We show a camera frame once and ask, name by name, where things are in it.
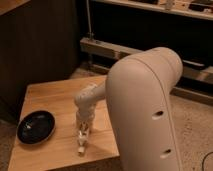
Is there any dark wooden cabinet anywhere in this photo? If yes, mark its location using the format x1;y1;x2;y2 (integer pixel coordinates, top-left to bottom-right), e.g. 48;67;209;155
0;0;79;122

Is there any black ceramic bowl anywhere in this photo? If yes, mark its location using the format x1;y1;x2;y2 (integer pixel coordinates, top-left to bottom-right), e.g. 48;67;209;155
17;110;55;145

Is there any grey metal beam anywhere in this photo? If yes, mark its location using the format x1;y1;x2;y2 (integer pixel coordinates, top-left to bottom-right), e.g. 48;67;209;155
80;37;213;84

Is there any wooden shelf with items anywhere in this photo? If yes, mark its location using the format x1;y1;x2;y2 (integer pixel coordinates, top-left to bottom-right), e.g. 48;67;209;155
93;0;213;21

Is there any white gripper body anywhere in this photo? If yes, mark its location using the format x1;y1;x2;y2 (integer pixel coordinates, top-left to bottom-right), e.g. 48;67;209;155
76;109;95;128

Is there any wooden table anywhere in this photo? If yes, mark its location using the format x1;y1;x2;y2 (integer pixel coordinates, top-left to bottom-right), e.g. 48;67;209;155
8;76;118;171

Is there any metal vertical pole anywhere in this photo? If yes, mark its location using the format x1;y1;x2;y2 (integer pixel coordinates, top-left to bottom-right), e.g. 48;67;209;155
86;0;94;40

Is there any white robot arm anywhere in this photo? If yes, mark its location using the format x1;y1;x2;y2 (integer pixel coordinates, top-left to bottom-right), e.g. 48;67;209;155
75;47;183;171

